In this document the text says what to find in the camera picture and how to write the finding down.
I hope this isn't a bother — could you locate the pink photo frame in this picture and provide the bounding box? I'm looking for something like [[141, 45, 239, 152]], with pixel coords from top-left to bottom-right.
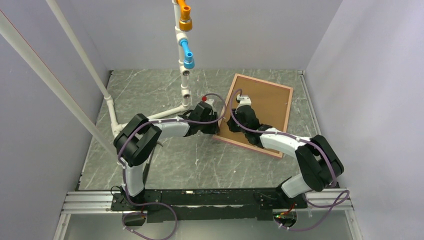
[[212, 73, 293, 159]]

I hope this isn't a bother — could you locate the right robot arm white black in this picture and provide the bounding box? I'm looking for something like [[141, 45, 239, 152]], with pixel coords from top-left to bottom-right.
[[227, 105, 345, 208]]

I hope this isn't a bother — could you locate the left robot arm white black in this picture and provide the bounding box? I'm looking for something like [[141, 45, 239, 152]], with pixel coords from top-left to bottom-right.
[[113, 99, 219, 210]]

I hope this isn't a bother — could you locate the white pvc pipe structure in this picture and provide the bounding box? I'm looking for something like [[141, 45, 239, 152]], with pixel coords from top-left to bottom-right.
[[46, 0, 192, 137]]

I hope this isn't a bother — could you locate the blue pipe nozzle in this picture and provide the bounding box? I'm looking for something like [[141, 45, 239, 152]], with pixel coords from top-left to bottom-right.
[[179, 38, 195, 69]]

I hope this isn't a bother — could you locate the orange pipe nozzle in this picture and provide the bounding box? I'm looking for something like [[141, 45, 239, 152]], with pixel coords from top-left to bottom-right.
[[176, 0, 193, 32]]

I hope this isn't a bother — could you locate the white diagonal pole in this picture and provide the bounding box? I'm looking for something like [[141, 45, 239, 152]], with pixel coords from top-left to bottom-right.
[[0, 11, 118, 158]]

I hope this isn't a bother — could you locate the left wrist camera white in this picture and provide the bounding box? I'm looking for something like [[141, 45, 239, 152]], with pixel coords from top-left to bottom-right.
[[201, 95, 215, 110]]

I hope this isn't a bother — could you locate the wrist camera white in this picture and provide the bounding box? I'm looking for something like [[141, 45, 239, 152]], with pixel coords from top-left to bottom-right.
[[236, 94, 252, 109], [201, 95, 215, 110]]

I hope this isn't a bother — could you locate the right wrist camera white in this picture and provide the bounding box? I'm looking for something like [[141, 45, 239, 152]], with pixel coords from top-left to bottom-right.
[[236, 94, 252, 109]]

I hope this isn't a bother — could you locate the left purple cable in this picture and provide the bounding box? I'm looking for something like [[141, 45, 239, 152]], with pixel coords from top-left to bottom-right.
[[117, 92, 228, 240]]

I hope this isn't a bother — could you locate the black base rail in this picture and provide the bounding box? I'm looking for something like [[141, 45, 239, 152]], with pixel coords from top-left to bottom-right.
[[110, 187, 308, 223]]

